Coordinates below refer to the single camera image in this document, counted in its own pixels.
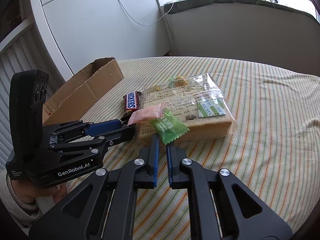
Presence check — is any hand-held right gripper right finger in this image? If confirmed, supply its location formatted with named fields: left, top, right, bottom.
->
left=166, top=142, right=293, bottom=240

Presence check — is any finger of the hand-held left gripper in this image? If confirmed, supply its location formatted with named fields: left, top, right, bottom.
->
left=50, top=125, right=136, bottom=158
left=42, top=119, right=123, bottom=141

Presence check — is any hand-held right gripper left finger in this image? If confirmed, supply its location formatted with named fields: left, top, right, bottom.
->
left=28, top=133, right=160, bottom=240

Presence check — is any green candy packet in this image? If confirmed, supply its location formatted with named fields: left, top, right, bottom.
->
left=149, top=109, right=190, bottom=145

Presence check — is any brown chocolate bar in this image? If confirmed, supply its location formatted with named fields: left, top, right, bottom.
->
left=123, top=91, right=142, bottom=117

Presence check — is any pink candy packet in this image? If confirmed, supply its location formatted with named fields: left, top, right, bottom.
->
left=128, top=103, right=167, bottom=125

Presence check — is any brown cardboard box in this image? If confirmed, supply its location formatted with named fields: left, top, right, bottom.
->
left=42, top=57, right=125, bottom=125

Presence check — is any clear bag of sliced bread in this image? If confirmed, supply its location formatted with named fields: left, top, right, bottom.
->
left=134, top=73, right=237, bottom=147

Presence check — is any round yellow candy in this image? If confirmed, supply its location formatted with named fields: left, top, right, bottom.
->
left=175, top=76, right=190, bottom=87

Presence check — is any person's left hand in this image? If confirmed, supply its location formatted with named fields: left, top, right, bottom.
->
left=12, top=179, right=68, bottom=205

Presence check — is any white slatted radiator cover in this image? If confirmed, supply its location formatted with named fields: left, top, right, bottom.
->
left=0, top=17, right=54, bottom=155

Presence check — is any white cabinet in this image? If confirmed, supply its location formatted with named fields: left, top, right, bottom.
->
left=27, top=0, right=173, bottom=83

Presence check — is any grey windowsill cover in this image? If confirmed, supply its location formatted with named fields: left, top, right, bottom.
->
left=164, top=0, right=317, bottom=23

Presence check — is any white cable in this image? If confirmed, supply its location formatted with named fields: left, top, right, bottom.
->
left=111, top=0, right=175, bottom=26

